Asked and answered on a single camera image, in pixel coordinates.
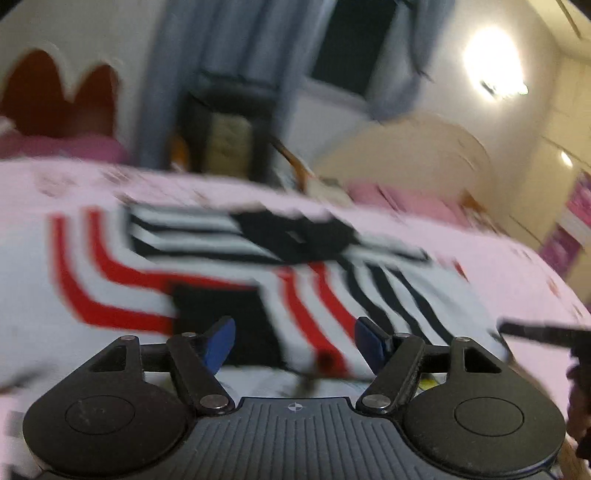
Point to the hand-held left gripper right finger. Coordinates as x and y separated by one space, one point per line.
369 344

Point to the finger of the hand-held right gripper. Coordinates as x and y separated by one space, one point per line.
535 332

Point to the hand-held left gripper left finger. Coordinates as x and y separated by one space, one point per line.
220 344

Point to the red black white striped sweater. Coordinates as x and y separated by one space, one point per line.
323 300

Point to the pink floral blanket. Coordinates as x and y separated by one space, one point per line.
508 277

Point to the pink pillow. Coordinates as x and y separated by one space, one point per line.
406 201

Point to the cream wardrobe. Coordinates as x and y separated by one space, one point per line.
549 152

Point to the wooden chair armrest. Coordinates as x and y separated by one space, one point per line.
295 164

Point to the round cream headboard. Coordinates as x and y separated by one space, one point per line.
415 147

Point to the black leather chair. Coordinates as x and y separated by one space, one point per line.
228 129

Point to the magenta pillow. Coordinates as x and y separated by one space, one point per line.
69 147

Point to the tied grey-blue curtain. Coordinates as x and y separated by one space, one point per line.
406 60

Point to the wide grey-blue curtain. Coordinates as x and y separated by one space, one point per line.
217 50

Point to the dark window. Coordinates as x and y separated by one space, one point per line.
353 44

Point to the red and white headboard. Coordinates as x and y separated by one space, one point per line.
41 92

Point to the purple wall poster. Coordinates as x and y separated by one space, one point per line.
559 251
581 198

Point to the bright wall lamp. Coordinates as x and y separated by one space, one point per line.
496 67

